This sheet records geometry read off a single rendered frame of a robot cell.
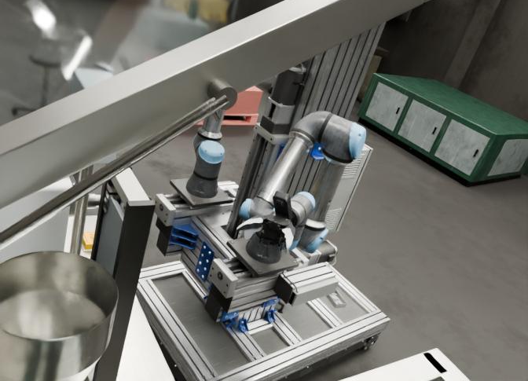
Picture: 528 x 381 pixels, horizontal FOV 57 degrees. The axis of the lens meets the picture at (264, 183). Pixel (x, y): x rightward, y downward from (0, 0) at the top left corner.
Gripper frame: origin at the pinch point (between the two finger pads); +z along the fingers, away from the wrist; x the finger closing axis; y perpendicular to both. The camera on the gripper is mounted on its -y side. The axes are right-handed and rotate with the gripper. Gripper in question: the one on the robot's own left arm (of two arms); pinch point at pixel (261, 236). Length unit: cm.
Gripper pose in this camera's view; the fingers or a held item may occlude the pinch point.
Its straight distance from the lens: 130.5
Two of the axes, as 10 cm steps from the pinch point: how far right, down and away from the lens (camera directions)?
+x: -8.9, -3.0, 3.3
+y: -1.6, 9.1, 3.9
